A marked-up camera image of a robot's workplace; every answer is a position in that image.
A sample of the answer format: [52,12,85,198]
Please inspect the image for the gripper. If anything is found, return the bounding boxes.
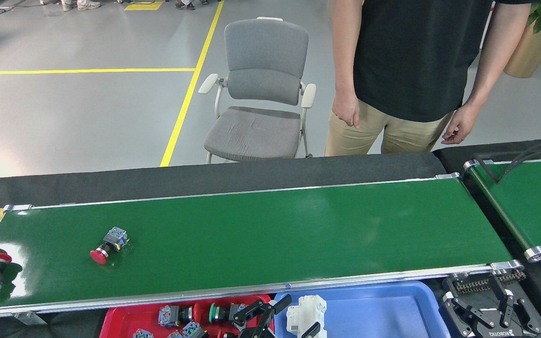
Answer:
[441,293,541,338]

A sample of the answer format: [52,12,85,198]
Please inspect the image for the white circuit breaker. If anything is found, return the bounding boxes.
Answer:
[286,294,328,338]

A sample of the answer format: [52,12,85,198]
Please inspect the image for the red mushroom button switch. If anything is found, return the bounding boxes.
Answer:
[89,227,130,265]
[158,304,210,328]

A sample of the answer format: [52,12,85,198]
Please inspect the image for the blue plastic tray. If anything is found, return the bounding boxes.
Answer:
[274,280,452,338]

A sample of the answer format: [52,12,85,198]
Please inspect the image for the long green conveyor belt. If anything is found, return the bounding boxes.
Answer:
[0,173,526,324]

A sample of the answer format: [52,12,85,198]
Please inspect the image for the green feeder conveyor belt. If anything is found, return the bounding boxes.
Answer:
[463,157,541,262]

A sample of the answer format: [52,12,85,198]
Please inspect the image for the red plastic tray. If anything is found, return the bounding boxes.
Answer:
[99,294,275,338]

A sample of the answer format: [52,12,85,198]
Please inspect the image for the person's left hand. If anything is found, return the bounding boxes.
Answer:
[441,104,480,145]

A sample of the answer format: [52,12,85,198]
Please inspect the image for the person's right hand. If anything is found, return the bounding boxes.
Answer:
[332,92,360,128]

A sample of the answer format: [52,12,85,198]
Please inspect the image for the grey office chair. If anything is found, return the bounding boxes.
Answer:
[198,17,317,165]

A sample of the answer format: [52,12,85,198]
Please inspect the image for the potted plant gold pot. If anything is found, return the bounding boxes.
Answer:
[503,0,541,79]

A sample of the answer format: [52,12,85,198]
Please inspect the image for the black drive chain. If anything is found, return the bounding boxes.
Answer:
[454,270,526,295]

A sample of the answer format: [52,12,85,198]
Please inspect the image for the black cable bundle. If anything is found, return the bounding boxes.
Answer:
[472,138,541,184]

